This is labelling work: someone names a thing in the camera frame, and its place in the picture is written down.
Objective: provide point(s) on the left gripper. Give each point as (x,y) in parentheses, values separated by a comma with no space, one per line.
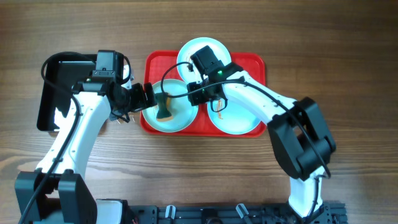
(139,101)

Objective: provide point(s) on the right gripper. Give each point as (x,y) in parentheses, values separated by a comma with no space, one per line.
(195,98)

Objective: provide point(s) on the green orange sponge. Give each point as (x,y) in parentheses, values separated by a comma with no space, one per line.
(163,103)

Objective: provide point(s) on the white plate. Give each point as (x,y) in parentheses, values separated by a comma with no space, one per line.
(183,113)
(231,118)
(193,46)

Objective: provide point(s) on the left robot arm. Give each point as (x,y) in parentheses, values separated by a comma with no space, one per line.
(56,191)

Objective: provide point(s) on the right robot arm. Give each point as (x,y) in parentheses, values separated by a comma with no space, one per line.
(300,137)

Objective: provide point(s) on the red plastic tray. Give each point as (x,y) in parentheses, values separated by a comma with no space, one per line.
(159,61)

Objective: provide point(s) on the black rectangular water tray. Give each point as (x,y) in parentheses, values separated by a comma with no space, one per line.
(63,71)

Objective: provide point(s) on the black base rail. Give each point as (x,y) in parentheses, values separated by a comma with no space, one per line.
(328,213)

